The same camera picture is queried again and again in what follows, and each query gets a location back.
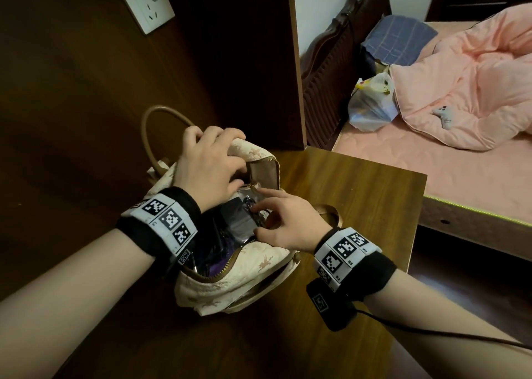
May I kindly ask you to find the person's right hand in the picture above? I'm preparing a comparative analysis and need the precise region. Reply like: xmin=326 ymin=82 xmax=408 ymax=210
xmin=251 ymin=188 xmax=333 ymax=254

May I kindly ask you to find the clear plastic bag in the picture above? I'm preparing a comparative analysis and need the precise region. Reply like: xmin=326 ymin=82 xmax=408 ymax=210
xmin=193 ymin=224 xmax=233 ymax=275
xmin=216 ymin=185 xmax=271 ymax=244

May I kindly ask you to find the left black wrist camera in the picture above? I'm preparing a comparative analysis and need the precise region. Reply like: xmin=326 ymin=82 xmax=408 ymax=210
xmin=166 ymin=245 xmax=200 ymax=275

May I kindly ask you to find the left black marker wristband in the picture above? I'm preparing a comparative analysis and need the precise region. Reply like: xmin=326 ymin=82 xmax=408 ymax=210
xmin=115 ymin=186 xmax=202 ymax=265

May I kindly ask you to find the pink bed sheet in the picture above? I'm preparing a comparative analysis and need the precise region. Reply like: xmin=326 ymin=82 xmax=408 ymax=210
xmin=332 ymin=21 xmax=532 ymax=226

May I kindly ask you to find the dark wooden shelf cabinet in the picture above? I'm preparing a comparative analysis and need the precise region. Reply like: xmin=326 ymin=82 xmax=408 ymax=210
xmin=166 ymin=0 xmax=308 ymax=151

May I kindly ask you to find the person's right forearm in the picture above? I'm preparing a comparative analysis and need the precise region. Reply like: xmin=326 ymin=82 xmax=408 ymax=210
xmin=364 ymin=268 xmax=532 ymax=379

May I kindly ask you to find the right black marker wristband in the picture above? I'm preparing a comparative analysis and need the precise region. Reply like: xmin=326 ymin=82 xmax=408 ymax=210
xmin=313 ymin=227 xmax=398 ymax=300

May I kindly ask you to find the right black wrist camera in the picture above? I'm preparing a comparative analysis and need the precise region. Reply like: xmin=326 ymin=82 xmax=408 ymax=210
xmin=306 ymin=278 xmax=358 ymax=333

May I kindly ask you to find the dark wooden bed rail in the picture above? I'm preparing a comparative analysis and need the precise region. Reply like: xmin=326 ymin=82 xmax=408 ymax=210
xmin=417 ymin=196 xmax=532 ymax=263

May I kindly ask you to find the dark carved bed headboard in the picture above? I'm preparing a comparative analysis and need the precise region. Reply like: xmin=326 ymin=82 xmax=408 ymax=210
xmin=301 ymin=0 xmax=391 ymax=151

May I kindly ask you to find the translucent plastic shopping bag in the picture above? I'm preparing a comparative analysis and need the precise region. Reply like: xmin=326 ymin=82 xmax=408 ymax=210
xmin=347 ymin=71 xmax=400 ymax=133

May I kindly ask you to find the person's left forearm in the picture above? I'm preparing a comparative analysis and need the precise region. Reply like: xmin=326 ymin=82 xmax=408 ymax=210
xmin=0 ymin=228 xmax=157 ymax=379

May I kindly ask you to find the black marker wristband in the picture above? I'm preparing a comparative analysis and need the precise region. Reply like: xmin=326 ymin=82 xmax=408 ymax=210
xmin=115 ymin=186 xmax=202 ymax=265
xmin=313 ymin=227 xmax=398 ymax=300

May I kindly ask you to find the white wall socket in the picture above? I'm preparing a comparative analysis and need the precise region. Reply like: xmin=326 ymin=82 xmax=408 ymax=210
xmin=112 ymin=0 xmax=176 ymax=35

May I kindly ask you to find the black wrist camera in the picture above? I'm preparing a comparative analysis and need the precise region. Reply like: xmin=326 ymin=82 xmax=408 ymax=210
xmin=166 ymin=245 xmax=200 ymax=275
xmin=306 ymin=278 xmax=358 ymax=333

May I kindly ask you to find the pink quilt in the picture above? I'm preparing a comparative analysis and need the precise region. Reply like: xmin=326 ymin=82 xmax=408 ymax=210
xmin=390 ymin=2 xmax=532 ymax=152

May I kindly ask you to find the blue checkered pillow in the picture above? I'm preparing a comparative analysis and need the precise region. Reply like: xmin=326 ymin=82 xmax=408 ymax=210
xmin=362 ymin=15 xmax=439 ymax=67

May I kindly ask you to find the cream patterned backpack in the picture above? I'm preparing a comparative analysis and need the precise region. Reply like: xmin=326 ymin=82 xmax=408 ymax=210
xmin=140 ymin=105 xmax=344 ymax=317

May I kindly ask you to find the person's left hand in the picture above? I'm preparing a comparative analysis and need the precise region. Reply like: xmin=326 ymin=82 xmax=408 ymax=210
xmin=172 ymin=126 xmax=248 ymax=214

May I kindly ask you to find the right black camera cable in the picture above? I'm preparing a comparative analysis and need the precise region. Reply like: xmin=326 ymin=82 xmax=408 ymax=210
xmin=353 ymin=308 xmax=532 ymax=346

